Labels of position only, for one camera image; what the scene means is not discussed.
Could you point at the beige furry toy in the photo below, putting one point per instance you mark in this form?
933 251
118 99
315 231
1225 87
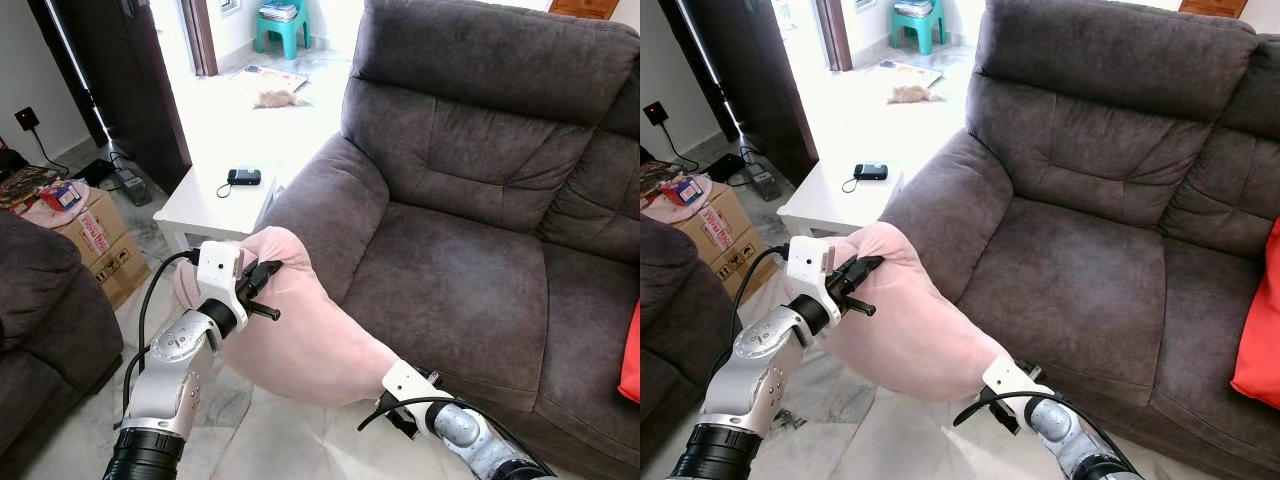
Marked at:
910 95
278 99

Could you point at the teal plastic stool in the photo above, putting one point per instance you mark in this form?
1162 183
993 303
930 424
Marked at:
282 30
918 28

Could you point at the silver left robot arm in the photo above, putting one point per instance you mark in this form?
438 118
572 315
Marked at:
755 390
170 380

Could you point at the dark grey fabric sofa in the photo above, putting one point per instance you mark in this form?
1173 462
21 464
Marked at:
470 240
1090 240

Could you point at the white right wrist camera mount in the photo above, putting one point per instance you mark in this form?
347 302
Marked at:
1010 378
408 382

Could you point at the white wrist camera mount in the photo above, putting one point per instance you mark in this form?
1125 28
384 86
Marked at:
1010 378
808 270
218 275
408 382

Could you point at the grey power strip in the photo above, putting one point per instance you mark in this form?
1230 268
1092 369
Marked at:
767 183
132 186

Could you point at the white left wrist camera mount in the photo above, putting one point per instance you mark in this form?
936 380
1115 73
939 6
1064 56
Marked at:
808 270
218 275

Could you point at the blue and red packet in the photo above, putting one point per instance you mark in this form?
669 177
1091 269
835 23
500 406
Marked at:
685 190
62 194

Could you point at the magazine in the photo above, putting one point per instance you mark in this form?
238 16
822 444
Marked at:
275 77
910 73

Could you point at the dark grey armchair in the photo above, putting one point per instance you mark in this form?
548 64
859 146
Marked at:
680 320
50 320

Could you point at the red pillow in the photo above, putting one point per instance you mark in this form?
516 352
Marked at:
1260 320
631 355

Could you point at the pink cat face pillow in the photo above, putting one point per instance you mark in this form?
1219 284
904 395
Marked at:
920 335
310 340

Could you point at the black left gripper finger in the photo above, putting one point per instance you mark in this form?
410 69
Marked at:
870 263
265 311
860 307
272 266

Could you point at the white side table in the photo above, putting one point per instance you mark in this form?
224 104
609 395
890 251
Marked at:
835 200
215 205

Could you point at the brown cardboard box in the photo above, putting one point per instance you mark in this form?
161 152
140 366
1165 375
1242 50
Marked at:
105 250
725 240

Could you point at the black wall socket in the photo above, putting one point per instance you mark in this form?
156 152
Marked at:
27 119
655 112

